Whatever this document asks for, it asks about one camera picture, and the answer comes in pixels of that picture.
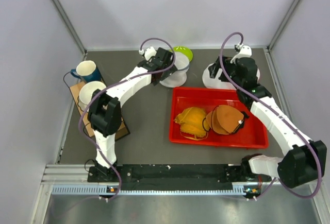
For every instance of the wooden box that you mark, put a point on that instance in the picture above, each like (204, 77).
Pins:
(123, 129)

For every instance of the blue mug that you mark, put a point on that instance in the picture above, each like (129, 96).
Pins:
(86, 71)

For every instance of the red plastic tray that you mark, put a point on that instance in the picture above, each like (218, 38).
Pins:
(252, 136)

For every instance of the aluminium frame rail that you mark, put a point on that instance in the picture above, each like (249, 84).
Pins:
(84, 180)

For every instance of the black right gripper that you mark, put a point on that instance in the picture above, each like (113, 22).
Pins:
(215, 69)

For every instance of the white bowl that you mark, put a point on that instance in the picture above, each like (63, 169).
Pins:
(86, 92)

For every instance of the pink-trimmed mesh laundry bag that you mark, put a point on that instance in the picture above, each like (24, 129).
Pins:
(218, 84)

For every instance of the yellow lace bra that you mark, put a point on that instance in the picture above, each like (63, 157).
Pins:
(193, 123)

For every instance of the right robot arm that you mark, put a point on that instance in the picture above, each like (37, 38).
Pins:
(303, 159)

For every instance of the green plastic plate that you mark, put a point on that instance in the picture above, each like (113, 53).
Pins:
(185, 51)

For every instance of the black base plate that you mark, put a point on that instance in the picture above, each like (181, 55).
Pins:
(220, 172)

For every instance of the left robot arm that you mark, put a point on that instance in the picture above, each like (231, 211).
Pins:
(105, 115)

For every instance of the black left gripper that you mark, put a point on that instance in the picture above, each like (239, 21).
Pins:
(167, 72)

